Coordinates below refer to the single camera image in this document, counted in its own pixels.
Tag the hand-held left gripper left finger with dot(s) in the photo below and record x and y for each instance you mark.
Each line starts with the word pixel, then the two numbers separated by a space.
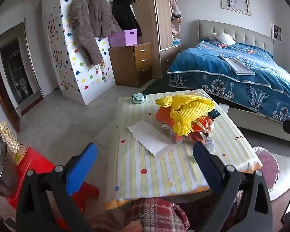
pixel 81 169

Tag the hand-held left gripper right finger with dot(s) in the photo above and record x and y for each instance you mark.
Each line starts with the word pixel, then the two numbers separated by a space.
pixel 206 168

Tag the orange foam fruit net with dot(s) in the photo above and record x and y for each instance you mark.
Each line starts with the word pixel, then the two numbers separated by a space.
pixel 163 117
pixel 203 128

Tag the yellow foam fruit net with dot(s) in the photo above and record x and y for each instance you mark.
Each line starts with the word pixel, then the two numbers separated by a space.
pixel 186 108

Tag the white cardboard sheet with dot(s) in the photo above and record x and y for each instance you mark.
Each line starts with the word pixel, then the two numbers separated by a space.
pixel 151 137

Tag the white floor rug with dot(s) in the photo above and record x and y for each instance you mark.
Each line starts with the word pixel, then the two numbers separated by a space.
pixel 288 171

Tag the red plastic stool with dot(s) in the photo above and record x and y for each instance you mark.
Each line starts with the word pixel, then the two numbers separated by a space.
pixel 36 160

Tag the black snack packet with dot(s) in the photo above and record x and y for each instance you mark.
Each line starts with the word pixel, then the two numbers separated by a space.
pixel 214 114

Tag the striped dotted tablecloth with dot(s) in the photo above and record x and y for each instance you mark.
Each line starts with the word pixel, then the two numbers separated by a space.
pixel 145 166

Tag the gold patterned bag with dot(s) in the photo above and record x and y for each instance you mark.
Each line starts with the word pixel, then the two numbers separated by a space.
pixel 11 140

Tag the stainless steel pot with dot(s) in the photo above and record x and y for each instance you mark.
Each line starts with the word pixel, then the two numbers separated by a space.
pixel 1 169

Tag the black flat device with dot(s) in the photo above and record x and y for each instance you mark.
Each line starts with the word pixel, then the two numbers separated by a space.
pixel 288 209

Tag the folded white paper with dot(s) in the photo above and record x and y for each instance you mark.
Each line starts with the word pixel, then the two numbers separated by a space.
pixel 238 64

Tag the white dotted cabinet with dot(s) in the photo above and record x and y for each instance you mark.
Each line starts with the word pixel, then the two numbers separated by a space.
pixel 91 79

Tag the round green metal tin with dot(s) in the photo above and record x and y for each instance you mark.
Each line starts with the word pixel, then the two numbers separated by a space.
pixel 138 99

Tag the dark green floor mat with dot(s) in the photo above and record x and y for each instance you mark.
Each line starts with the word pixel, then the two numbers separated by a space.
pixel 159 84

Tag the white toilet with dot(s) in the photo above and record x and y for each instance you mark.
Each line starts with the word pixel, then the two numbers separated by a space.
pixel 24 85

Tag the blue floral blanket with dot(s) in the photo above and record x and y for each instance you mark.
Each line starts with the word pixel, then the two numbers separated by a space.
pixel 207 65

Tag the grey upholstered bed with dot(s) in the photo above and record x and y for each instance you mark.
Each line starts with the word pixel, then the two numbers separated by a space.
pixel 241 35

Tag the white pillow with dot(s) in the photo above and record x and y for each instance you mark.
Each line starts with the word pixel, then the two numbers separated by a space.
pixel 224 38

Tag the dark brown door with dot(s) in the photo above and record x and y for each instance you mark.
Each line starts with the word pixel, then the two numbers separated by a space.
pixel 2 89

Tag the wooden drawer cabinet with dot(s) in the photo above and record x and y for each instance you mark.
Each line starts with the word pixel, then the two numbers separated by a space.
pixel 129 65

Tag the purple storage box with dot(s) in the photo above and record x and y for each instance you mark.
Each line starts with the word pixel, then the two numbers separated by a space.
pixel 123 38

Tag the brown quilted coat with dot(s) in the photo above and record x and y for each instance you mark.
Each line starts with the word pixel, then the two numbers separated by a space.
pixel 90 21

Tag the tall wooden wardrobe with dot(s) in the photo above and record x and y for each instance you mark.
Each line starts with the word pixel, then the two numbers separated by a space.
pixel 157 17

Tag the clothes in wardrobe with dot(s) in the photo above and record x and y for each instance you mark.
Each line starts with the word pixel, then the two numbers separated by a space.
pixel 174 12

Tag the black coat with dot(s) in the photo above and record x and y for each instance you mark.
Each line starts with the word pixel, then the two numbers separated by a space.
pixel 124 13

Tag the small wall poster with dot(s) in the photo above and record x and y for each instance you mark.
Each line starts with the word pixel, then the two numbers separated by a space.
pixel 277 32

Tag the large wall poster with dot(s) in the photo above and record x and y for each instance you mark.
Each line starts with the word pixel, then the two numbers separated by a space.
pixel 235 1

